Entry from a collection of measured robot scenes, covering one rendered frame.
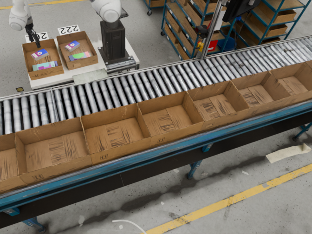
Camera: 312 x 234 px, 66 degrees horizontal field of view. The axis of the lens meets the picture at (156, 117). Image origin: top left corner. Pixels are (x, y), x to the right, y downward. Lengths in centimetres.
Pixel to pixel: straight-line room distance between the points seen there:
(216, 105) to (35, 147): 137
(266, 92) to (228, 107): 42
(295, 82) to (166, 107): 126
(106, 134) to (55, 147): 34
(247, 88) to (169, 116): 78
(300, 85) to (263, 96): 43
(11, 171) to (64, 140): 35
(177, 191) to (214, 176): 45
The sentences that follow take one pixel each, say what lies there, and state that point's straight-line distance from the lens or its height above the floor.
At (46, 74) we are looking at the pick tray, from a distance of 232.
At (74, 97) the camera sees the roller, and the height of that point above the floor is 75.
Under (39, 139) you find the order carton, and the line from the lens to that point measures 177.
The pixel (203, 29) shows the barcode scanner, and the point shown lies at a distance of 236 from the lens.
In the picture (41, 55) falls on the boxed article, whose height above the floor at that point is 79.
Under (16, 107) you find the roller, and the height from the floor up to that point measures 75.
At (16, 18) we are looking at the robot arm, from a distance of 208.
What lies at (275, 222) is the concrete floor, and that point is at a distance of 279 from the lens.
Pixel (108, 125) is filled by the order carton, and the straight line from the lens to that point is 177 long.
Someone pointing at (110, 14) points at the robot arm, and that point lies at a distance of 186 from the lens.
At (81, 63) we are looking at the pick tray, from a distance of 234.
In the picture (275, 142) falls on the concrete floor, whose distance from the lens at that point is 321.
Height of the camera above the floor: 237
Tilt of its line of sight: 55 degrees down
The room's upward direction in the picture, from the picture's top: 10 degrees clockwise
